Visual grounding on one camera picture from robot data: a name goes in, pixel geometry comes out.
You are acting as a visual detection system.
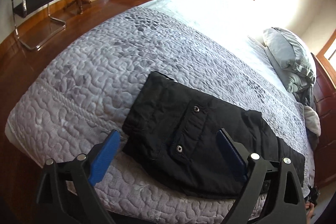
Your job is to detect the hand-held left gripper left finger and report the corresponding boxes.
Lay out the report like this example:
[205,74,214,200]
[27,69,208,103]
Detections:
[35,130,121,224]

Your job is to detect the small wooden window frame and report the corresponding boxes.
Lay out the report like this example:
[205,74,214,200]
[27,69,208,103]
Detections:
[315,30,336,64]

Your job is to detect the wooden headboard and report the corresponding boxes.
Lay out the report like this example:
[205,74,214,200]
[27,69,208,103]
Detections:
[311,53,336,188]

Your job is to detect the grey folded blanket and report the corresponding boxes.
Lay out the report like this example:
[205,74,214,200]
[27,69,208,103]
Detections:
[285,69,315,106]

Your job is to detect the black pants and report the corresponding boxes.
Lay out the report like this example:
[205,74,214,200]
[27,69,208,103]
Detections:
[122,71,306,199]

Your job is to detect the grey pillow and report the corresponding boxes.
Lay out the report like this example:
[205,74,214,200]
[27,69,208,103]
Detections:
[263,27,317,77]

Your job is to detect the white cloth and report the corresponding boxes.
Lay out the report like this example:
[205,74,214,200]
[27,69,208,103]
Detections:
[303,105,322,136]

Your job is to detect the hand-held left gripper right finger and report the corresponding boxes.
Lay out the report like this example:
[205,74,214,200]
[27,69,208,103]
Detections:
[216,128,307,224]

